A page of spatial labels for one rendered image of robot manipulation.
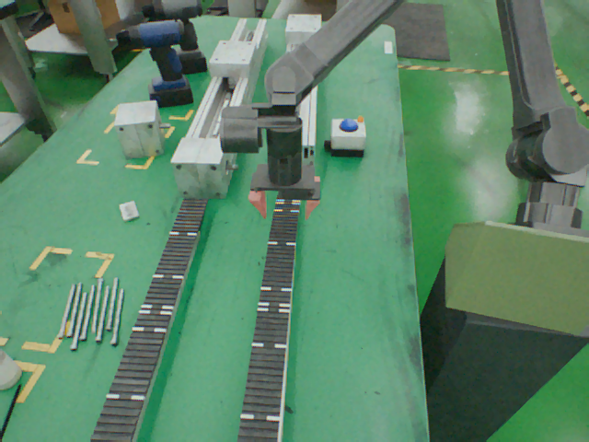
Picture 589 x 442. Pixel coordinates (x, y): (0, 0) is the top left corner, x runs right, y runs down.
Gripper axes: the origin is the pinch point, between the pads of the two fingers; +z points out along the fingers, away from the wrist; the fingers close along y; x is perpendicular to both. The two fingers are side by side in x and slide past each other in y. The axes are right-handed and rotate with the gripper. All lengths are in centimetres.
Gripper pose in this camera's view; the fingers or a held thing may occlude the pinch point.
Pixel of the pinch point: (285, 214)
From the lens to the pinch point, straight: 74.5
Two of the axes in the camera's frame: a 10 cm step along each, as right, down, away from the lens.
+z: 0.0, 7.1, 7.0
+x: -0.4, 7.0, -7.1
